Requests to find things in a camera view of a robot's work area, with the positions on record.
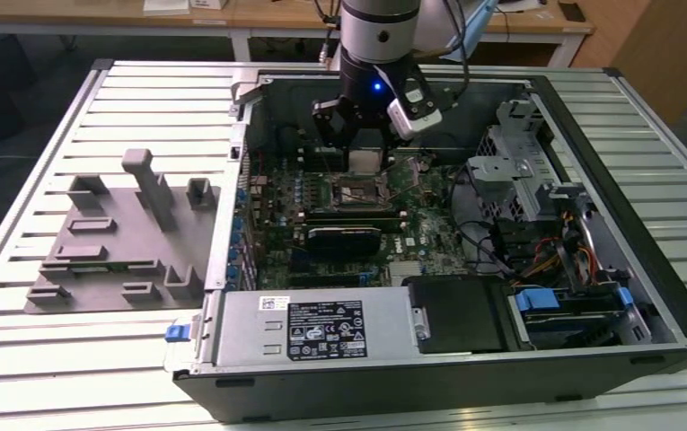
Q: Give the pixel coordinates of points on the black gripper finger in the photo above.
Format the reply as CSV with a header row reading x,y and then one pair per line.
x,y
387,152
331,121

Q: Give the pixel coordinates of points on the silver CPU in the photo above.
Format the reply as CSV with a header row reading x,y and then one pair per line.
x,y
363,162

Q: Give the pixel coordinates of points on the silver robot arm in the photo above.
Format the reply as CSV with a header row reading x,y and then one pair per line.
x,y
379,27

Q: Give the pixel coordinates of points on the CPU socket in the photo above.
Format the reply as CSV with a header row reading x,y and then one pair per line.
x,y
348,204

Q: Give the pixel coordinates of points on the silver coin battery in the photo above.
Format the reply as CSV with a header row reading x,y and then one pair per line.
x,y
422,165

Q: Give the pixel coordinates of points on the green motherboard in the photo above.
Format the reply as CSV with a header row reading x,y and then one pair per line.
x,y
432,224

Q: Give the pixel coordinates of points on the metal drive cage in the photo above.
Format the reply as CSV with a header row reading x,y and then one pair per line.
x,y
499,179

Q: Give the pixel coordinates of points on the black graphics card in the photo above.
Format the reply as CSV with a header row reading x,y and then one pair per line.
x,y
343,244

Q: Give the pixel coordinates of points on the pale blue teach pendant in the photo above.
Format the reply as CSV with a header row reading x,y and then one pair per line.
x,y
478,18

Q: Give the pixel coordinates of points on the silver heat sink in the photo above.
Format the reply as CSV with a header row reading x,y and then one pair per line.
x,y
406,269

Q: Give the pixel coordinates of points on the black expansion slot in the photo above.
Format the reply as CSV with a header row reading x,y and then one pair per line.
x,y
324,280

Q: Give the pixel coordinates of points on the white small box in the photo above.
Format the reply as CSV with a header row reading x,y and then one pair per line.
x,y
208,3

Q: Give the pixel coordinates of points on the black plastic shroud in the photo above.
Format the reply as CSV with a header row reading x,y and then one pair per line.
x,y
468,310

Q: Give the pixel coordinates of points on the black phone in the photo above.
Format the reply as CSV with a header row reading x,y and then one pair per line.
x,y
571,11

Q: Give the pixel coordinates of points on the blue disk carrier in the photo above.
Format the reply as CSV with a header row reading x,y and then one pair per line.
x,y
538,300

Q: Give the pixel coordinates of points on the silver power supply unit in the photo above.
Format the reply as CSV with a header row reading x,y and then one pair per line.
x,y
240,323

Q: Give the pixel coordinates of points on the grey parts rack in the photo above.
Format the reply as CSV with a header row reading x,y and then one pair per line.
x,y
134,269

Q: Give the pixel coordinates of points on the blue plastic clip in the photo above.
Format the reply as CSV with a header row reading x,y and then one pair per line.
x,y
623,298

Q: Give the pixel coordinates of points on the wooden cabinet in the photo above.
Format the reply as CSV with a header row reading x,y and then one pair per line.
x,y
666,45

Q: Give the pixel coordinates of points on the blue case latch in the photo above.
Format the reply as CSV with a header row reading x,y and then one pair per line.
x,y
176,334

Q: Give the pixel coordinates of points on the black PC case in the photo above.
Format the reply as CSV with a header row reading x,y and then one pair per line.
x,y
439,395

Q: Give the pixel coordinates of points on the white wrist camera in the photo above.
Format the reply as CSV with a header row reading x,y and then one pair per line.
x,y
418,119

